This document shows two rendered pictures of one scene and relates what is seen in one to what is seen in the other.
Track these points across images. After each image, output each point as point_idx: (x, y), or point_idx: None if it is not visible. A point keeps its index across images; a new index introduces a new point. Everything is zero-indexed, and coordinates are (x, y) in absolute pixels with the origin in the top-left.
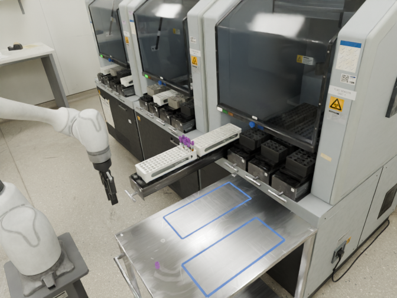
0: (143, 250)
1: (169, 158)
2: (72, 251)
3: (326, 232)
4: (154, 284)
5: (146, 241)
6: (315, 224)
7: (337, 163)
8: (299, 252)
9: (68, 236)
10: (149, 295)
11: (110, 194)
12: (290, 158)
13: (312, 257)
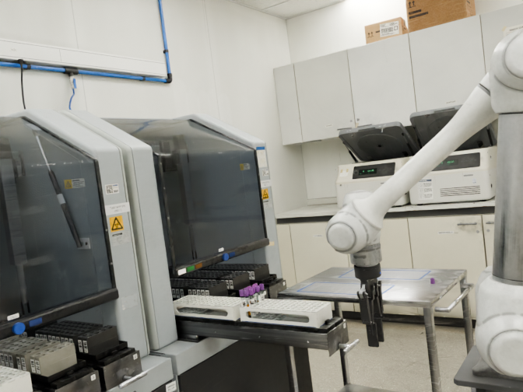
0: (427, 289)
1: (284, 302)
2: (471, 362)
3: None
4: (447, 280)
5: (416, 292)
6: (301, 299)
7: (277, 243)
8: (301, 351)
9: (459, 375)
10: None
11: (382, 315)
12: (256, 268)
13: None
